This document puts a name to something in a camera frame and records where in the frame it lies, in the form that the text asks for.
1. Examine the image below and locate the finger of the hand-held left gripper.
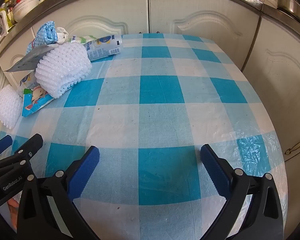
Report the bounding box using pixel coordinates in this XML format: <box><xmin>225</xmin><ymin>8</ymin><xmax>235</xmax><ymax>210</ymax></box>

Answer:
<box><xmin>0</xmin><ymin>135</ymin><xmax>13</xmax><ymax>164</ymax></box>
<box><xmin>0</xmin><ymin>134</ymin><xmax>44</xmax><ymax>178</ymax></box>

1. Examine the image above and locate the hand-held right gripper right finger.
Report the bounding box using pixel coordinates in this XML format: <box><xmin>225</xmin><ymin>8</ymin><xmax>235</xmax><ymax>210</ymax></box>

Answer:
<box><xmin>200</xmin><ymin>144</ymin><xmax>284</xmax><ymax>240</ymax></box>

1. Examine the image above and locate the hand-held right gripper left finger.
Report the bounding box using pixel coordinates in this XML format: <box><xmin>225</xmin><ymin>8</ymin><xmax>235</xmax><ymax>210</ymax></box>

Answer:
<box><xmin>16</xmin><ymin>145</ymin><xmax>100</xmax><ymax>240</ymax></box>

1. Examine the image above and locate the red plastic basin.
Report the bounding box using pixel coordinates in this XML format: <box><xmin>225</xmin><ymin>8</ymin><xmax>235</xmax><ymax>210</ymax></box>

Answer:
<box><xmin>6</xmin><ymin>196</ymin><xmax>22</xmax><ymax>230</ymax></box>

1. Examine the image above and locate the small white foam net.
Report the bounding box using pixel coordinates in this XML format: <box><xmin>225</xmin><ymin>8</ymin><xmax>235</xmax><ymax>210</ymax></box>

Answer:
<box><xmin>0</xmin><ymin>84</ymin><xmax>24</xmax><ymax>130</ymax></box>

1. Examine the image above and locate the blue green cartoon packet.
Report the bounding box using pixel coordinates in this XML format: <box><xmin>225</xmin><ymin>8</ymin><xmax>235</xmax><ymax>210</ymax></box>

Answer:
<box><xmin>21</xmin><ymin>85</ymin><xmax>56</xmax><ymax>117</ymax></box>

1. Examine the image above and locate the white blue printed packet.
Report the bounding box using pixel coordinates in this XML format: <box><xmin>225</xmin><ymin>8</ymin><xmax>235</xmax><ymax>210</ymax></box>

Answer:
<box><xmin>19</xmin><ymin>71</ymin><xmax>41</xmax><ymax>98</ymax></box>

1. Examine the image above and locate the large white foam net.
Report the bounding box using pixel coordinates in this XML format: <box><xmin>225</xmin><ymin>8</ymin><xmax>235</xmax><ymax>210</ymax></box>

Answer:
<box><xmin>35</xmin><ymin>42</ymin><xmax>92</xmax><ymax>99</ymax></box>

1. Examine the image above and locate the grey card package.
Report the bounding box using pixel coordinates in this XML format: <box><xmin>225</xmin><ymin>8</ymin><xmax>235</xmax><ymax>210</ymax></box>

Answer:
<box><xmin>4</xmin><ymin>44</ymin><xmax>57</xmax><ymax>72</ymax></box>

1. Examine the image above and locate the blue white checked cloth bag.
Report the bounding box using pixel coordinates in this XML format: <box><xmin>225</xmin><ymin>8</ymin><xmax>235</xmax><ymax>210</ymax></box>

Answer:
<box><xmin>26</xmin><ymin>22</ymin><xmax>59</xmax><ymax>54</ymax></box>

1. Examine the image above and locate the white cloth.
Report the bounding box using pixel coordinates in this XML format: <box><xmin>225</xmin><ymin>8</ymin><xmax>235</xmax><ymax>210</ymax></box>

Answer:
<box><xmin>54</xmin><ymin>27</ymin><xmax>70</xmax><ymax>46</ymax></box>

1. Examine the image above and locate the green white packet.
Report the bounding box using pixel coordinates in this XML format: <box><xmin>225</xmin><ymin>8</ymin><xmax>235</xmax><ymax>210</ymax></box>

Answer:
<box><xmin>69</xmin><ymin>35</ymin><xmax>103</xmax><ymax>44</ymax></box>

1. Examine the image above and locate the white blue drink can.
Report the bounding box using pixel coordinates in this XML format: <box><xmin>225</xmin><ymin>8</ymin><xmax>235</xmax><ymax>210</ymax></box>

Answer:
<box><xmin>84</xmin><ymin>34</ymin><xmax>122</xmax><ymax>62</ymax></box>

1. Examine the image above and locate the white cabinet door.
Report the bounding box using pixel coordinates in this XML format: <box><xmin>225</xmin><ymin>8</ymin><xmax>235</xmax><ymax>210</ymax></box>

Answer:
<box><xmin>28</xmin><ymin>0</ymin><xmax>150</xmax><ymax>55</ymax></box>
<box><xmin>149</xmin><ymin>0</ymin><xmax>262</xmax><ymax>68</ymax></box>
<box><xmin>240</xmin><ymin>14</ymin><xmax>300</xmax><ymax>163</ymax></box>
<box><xmin>0</xmin><ymin>27</ymin><xmax>38</xmax><ymax>90</ymax></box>

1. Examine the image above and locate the blue white checked tablecloth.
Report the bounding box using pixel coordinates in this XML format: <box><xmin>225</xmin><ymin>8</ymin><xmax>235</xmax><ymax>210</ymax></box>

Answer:
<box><xmin>0</xmin><ymin>32</ymin><xmax>289</xmax><ymax>240</ymax></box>

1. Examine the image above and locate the row of condiment bottles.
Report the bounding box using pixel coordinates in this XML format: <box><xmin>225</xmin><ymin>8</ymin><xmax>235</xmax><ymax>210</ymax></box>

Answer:
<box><xmin>0</xmin><ymin>0</ymin><xmax>16</xmax><ymax>28</ymax></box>

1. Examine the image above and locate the steel kettle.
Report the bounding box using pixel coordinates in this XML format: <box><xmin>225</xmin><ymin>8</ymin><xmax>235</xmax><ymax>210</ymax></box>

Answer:
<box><xmin>277</xmin><ymin>0</ymin><xmax>300</xmax><ymax>23</ymax></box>

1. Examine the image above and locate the brass cabinet handle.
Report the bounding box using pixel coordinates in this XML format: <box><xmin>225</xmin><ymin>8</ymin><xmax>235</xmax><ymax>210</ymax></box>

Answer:
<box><xmin>285</xmin><ymin>134</ymin><xmax>300</xmax><ymax>155</ymax></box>

